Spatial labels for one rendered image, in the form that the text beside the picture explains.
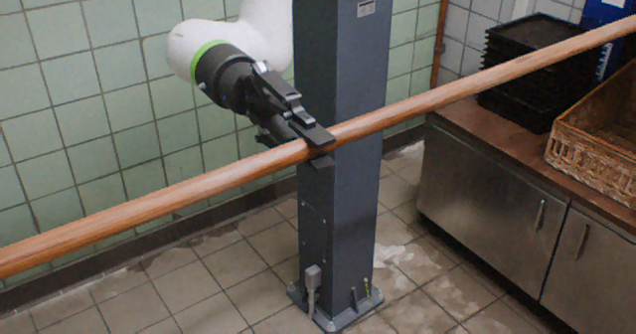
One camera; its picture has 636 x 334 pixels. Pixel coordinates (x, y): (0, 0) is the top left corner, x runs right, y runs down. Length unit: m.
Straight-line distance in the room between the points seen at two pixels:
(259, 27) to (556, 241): 1.25
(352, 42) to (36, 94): 0.99
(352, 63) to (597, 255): 0.92
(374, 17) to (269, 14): 0.51
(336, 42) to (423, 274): 1.12
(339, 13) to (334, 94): 0.22
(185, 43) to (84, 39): 0.98
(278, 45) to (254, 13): 0.07
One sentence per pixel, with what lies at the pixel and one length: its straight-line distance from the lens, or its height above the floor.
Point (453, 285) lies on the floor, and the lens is 2.26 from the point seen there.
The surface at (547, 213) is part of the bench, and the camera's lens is 1.94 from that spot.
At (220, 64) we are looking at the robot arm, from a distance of 0.89.
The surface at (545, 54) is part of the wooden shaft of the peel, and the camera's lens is 1.05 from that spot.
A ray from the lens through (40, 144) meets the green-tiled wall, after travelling 2.04.
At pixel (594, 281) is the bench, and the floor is 0.33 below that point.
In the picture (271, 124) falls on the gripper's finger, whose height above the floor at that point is 1.18.
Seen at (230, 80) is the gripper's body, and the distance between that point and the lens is 0.87.
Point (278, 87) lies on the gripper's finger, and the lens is 0.79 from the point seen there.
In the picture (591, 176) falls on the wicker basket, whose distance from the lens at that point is 1.85.
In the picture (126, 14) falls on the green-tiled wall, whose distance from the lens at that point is 1.95.
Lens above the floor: 1.61
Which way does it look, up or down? 35 degrees down
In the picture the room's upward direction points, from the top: straight up
